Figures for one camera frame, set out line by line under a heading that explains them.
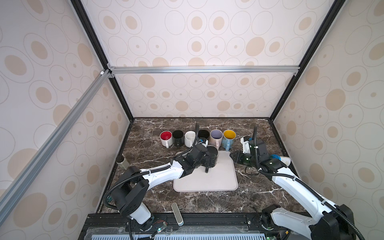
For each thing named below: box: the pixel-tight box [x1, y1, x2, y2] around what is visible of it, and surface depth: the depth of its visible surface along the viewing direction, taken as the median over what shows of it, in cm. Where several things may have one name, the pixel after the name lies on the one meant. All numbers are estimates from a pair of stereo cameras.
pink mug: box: [208, 129, 224, 150], surface depth 99 cm
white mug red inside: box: [159, 130, 173, 149], surface depth 101 cm
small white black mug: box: [197, 129, 210, 140], surface depth 99 cm
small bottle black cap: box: [116, 155, 130, 170], surface depth 89 cm
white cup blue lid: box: [271, 154, 291, 167], surface depth 91 cm
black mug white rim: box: [172, 130, 185, 149], surface depth 102 cm
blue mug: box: [222, 129, 237, 152], surface depth 97 cm
